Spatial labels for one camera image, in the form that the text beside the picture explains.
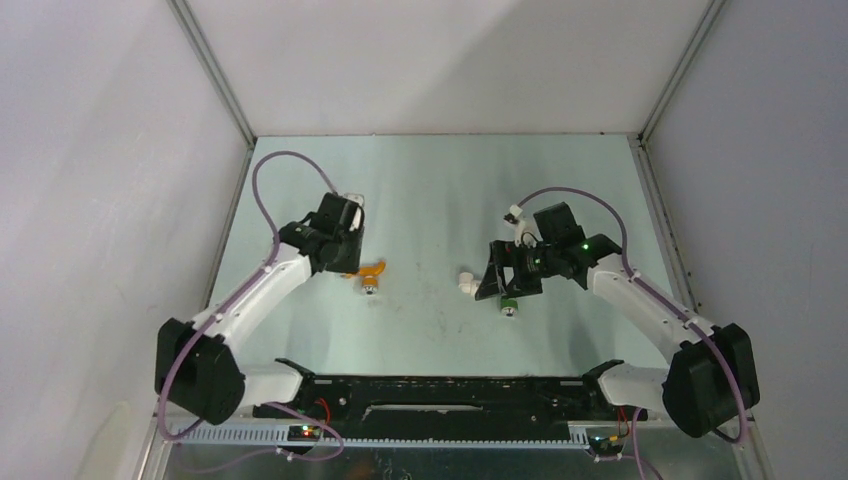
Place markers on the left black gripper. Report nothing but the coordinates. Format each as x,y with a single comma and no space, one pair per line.
349,265

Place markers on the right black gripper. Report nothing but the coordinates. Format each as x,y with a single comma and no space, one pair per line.
506,254

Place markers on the white pipe elbow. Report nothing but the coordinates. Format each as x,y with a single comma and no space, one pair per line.
468,283

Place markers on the green water faucet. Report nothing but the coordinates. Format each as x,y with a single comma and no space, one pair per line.
509,306

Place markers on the orange water faucet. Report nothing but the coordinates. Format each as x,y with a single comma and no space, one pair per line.
368,277

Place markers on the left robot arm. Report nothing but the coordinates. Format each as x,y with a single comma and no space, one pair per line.
200,366

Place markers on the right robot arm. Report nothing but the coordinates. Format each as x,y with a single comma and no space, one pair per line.
710,376

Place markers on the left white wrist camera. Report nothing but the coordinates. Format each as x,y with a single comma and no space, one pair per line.
358,216

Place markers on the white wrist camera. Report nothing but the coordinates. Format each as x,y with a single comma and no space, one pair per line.
358,216
516,221

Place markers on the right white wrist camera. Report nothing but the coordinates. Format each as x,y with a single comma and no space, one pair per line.
516,221

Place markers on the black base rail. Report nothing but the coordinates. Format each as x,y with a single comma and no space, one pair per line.
402,409

